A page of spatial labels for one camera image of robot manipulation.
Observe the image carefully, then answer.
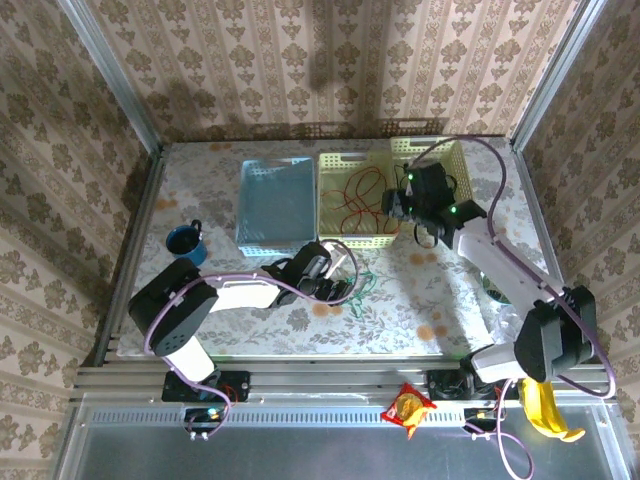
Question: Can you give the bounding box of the aluminium frame post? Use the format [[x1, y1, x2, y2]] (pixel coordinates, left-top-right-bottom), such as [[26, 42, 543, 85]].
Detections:
[[56, 0, 166, 157], [509, 0, 600, 152]]

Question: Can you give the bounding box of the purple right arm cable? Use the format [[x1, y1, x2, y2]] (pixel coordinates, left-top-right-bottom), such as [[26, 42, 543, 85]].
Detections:
[[411, 135, 620, 480]]

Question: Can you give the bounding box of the yellow banana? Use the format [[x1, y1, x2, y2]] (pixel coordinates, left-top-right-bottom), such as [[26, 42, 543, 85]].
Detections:
[[516, 376, 587, 444]]

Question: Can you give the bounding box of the red snack packet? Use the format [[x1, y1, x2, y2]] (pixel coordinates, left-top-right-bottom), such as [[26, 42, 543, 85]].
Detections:
[[380, 382, 438, 442]]

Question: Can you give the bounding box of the thin green cable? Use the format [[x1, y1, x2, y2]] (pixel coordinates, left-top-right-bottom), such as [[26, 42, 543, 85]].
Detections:
[[346, 263, 385, 320]]

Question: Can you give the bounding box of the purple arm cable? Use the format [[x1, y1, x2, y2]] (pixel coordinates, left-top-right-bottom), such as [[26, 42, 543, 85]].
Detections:
[[143, 238, 360, 442], [411, 135, 620, 480]]

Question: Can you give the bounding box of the thin red cable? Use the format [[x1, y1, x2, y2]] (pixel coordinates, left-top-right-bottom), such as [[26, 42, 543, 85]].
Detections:
[[321, 166, 396, 235]]

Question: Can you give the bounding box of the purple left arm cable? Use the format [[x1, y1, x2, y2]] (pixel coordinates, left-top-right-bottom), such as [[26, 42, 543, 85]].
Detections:
[[143, 238, 360, 442]]

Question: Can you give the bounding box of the blue enamel mug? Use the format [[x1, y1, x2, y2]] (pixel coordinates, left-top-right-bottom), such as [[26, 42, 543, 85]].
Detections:
[[165, 219, 208, 268]]

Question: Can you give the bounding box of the aluminium frame rail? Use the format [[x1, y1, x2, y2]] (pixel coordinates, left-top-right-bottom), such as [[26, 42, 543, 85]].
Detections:
[[69, 355, 622, 402]]

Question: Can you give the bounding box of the blue perforated plastic basket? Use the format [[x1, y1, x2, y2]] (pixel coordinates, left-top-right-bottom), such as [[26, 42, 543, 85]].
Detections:
[[234, 156, 319, 259]]

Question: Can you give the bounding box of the green bowl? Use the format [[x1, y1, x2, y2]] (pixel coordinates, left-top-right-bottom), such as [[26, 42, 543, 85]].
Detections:
[[478, 269, 514, 306]]

